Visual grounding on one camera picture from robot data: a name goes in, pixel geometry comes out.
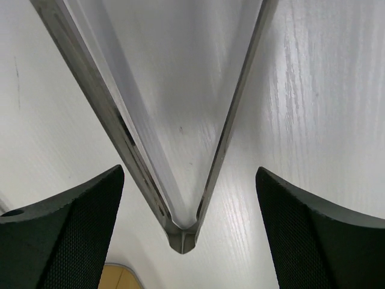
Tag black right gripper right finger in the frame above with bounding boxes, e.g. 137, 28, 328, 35
256, 167, 384, 288

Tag metal tongs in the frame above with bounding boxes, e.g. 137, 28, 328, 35
32, 1, 276, 254

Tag floral rectangular tray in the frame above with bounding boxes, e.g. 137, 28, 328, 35
98, 263, 144, 289

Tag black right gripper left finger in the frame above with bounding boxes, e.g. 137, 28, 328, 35
1, 165, 125, 288

